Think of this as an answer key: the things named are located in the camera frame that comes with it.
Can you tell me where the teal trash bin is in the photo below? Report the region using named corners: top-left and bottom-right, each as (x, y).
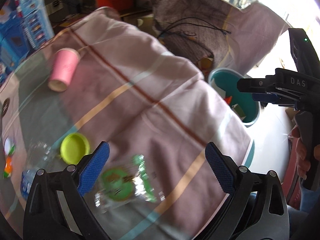
top-left (208, 68), bottom-right (260, 127)

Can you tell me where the person's right hand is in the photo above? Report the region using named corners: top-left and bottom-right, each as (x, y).
top-left (291, 126), bottom-right (311, 180)

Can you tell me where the clear plastic water bottle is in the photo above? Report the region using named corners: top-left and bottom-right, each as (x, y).
top-left (20, 141), bottom-right (56, 201)

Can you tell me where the white orange green egg shell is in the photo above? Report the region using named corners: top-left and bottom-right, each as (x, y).
top-left (3, 156), bottom-right (12, 178)

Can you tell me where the lime green plastic lid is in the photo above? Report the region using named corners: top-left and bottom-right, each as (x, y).
top-left (60, 133), bottom-right (90, 165)

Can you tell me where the green snack wrapper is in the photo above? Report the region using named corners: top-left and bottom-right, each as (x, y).
top-left (94, 154), bottom-right (165, 213)

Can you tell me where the grey purple garment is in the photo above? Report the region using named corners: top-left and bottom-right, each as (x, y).
top-left (148, 0), bottom-right (234, 68)

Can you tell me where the pink grey plaid cloth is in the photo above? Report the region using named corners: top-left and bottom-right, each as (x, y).
top-left (0, 0), bottom-right (291, 240)

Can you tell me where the pink paper cup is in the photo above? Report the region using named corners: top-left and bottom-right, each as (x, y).
top-left (48, 48), bottom-right (81, 92)

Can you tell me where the blue toy truck box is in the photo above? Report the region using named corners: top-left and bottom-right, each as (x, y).
top-left (1, 0), bottom-right (54, 84)

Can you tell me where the black cable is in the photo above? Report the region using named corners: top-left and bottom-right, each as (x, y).
top-left (157, 17), bottom-right (232, 40)

